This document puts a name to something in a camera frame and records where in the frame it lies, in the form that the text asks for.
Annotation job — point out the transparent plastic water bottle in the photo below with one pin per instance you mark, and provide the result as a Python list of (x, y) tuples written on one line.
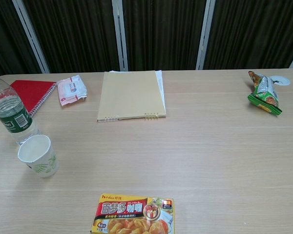
[(9, 109)]

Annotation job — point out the small white paper cup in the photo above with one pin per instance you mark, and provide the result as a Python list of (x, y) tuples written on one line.
[(40, 165)]

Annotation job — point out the beige spiral notebook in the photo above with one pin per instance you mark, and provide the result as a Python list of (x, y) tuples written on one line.
[(129, 97)]

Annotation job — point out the pink wet wipes pack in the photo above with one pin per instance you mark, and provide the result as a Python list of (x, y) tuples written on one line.
[(70, 90)]

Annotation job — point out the yellow curry box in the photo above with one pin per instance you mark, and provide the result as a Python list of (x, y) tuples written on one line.
[(127, 214)]

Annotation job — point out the red spiral notebook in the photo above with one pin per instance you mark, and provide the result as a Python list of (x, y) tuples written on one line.
[(31, 92)]

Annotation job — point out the green snack bag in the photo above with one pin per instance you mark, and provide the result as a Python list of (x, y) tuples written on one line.
[(266, 97)]

